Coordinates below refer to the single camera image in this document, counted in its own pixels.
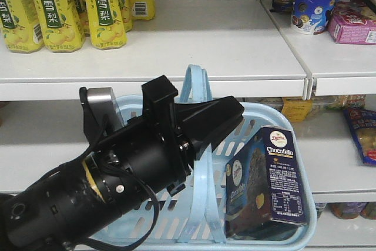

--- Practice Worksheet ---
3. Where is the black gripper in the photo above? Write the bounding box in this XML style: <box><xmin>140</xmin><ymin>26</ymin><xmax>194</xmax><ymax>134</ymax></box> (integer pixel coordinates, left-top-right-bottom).
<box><xmin>79</xmin><ymin>76</ymin><xmax>244</xmax><ymax>197</ymax></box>

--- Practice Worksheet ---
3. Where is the blue Chocofello cookie box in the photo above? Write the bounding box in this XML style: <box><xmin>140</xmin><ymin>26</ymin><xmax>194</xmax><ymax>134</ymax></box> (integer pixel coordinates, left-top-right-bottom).
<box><xmin>225</xmin><ymin>126</ymin><xmax>308</xmax><ymax>240</ymax></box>

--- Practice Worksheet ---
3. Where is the light blue plastic basket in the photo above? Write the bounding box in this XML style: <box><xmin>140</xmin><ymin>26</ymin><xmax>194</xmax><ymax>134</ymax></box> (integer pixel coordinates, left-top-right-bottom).
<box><xmin>89</xmin><ymin>63</ymin><xmax>318</xmax><ymax>251</ymax></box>

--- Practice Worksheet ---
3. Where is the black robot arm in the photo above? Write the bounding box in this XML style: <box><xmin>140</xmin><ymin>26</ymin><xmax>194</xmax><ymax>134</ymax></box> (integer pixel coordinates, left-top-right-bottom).
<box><xmin>1</xmin><ymin>76</ymin><xmax>244</xmax><ymax>250</ymax></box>

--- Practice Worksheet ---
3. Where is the white supermarket shelf unit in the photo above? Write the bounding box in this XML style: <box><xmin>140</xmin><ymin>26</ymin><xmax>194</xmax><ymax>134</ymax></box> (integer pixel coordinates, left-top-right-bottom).
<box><xmin>0</xmin><ymin>0</ymin><xmax>376</xmax><ymax>251</ymax></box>

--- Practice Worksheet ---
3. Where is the yellow pear drink bottle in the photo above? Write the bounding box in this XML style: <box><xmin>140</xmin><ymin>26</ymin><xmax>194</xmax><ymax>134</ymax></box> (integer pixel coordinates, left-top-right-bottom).
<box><xmin>85</xmin><ymin>0</ymin><xmax>127</xmax><ymax>50</ymax></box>
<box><xmin>33</xmin><ymin>0</ymin><xmax>85</xmax><ymax>53</ymax></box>
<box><xmin>1</xmin><ymin>0</ymin><xmax>44</xmax><ymax>53</ymax></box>

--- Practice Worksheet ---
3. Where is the purple snack box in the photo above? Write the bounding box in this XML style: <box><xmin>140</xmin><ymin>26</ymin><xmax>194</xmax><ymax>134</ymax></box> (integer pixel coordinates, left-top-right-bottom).
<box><xmin>327</xmin><ymin>1</ymin><xmax>375</xmax><ymax>45</ymax></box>

